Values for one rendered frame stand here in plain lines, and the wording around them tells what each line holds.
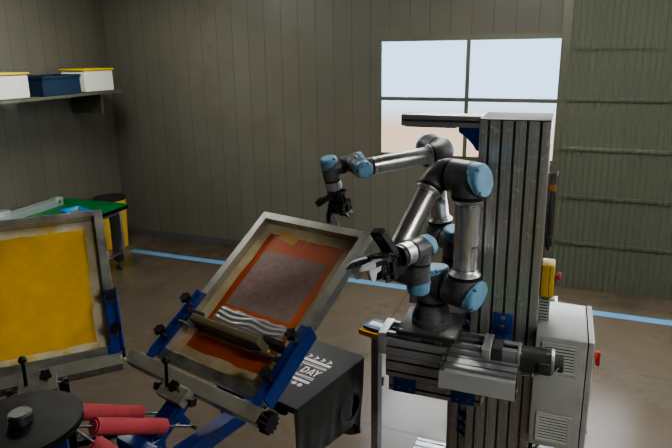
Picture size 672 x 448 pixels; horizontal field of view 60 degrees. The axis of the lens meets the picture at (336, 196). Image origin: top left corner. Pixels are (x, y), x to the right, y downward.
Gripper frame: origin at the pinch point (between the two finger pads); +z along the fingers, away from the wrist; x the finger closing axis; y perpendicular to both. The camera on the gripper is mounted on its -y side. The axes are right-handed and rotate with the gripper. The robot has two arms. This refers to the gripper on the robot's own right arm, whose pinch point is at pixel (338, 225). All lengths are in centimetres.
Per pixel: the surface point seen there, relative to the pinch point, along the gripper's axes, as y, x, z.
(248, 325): 1, -66, 5
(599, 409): 93, 107, 188
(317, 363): 8, -43, 43
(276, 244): -13.5, -27.8, -4.8
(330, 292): 28, -46, -4
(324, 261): 14.4, -30.4, -4.1
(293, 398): 17, -68, 36
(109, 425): 8, -130, -12
